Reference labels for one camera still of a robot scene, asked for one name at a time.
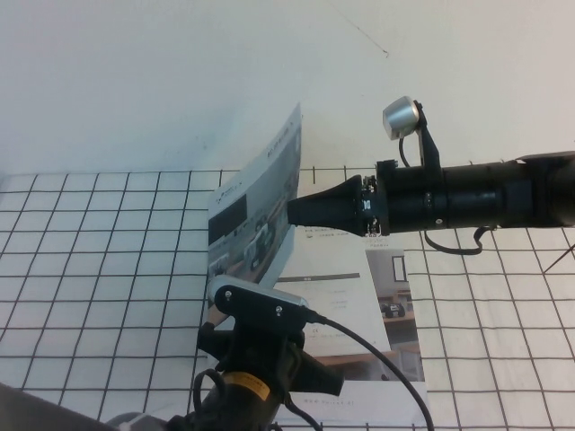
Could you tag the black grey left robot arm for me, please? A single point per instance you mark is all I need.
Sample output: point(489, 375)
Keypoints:
point(233, 404)

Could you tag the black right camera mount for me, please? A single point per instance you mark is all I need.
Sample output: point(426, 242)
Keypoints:
point(430, 148)

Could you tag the round silver right wrist camera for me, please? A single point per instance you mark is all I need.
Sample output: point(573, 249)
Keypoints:
point(400, 117)

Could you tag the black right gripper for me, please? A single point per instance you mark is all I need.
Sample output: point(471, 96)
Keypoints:
point(404, 197)

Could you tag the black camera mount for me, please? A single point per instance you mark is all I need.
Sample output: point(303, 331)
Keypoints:
point(430, 148)
point(251, 305)

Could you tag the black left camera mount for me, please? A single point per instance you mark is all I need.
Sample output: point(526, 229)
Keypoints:
point(251, 305)

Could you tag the white black grid table mat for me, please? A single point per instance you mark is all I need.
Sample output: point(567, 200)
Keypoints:
point(112, 247)

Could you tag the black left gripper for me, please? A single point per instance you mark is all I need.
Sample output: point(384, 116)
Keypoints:
point(278, 359)

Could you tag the AgileX booklet lying closed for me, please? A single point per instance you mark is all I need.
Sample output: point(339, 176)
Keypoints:
point(400, 314)

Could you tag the AgileX booklet with cover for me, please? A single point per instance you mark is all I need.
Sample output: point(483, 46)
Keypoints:
point(341, 305)

